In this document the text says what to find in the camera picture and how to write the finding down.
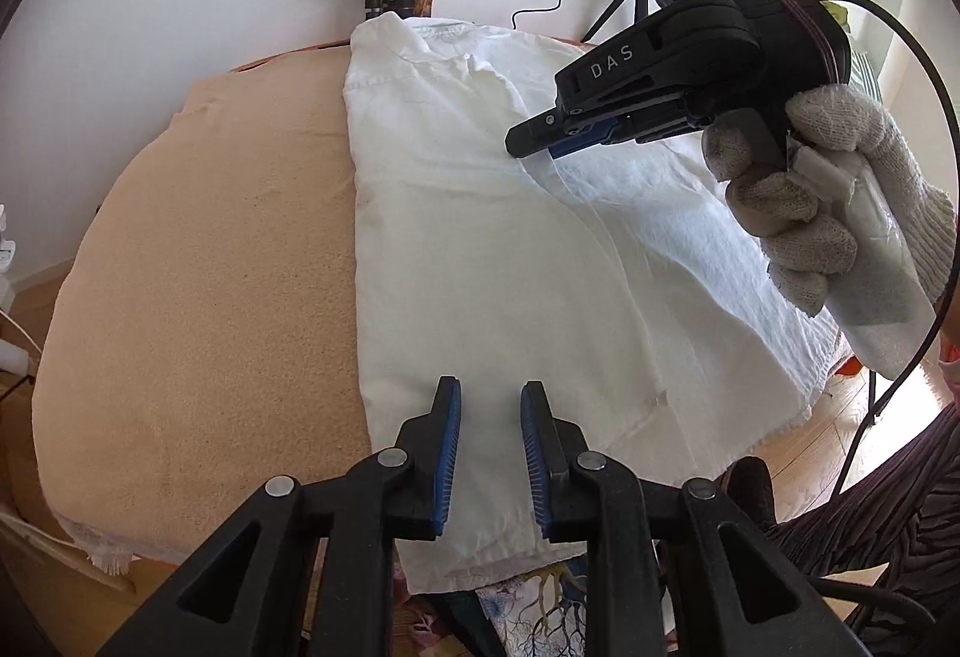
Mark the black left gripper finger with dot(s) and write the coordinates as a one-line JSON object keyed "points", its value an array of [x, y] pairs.
{"points": [[537, 134]]}

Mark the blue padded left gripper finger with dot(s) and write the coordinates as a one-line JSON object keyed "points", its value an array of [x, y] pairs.
{"points": [[608, 132]]}

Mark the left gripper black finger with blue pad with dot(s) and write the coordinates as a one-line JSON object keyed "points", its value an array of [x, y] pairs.
{"points": [[662, 559], [308, 569]]}

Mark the white knit gloved hand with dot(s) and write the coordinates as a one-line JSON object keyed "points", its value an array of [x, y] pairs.
{"points": [[853, 228]]}

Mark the beige terry bed cover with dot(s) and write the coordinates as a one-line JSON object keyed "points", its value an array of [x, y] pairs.
{"points": [[205, 338]]}

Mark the white shirt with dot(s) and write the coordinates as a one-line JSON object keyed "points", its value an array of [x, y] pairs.
{"points": [[617, 277]]}

